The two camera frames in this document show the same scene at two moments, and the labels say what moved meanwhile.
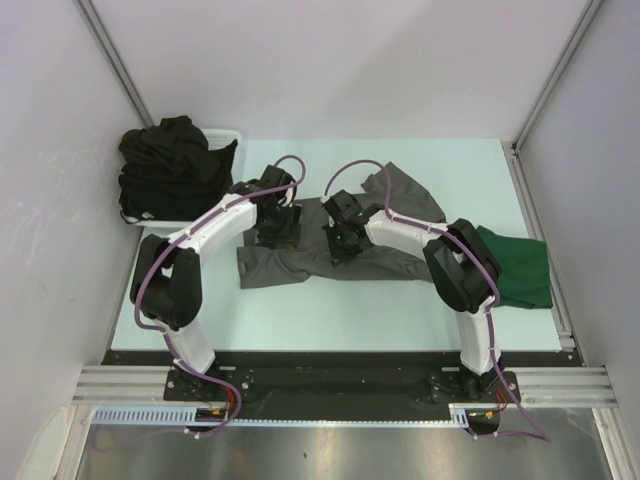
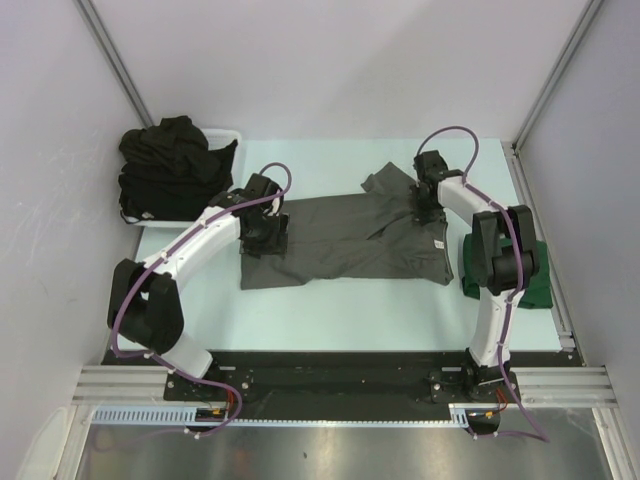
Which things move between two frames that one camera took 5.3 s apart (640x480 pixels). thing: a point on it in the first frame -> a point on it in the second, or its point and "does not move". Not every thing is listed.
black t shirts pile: x=167 y=170 does not move
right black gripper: x=339 y=256 -> x=422 y=215
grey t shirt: x=387 y=191 does not move
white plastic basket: x=215 y=138 does not move
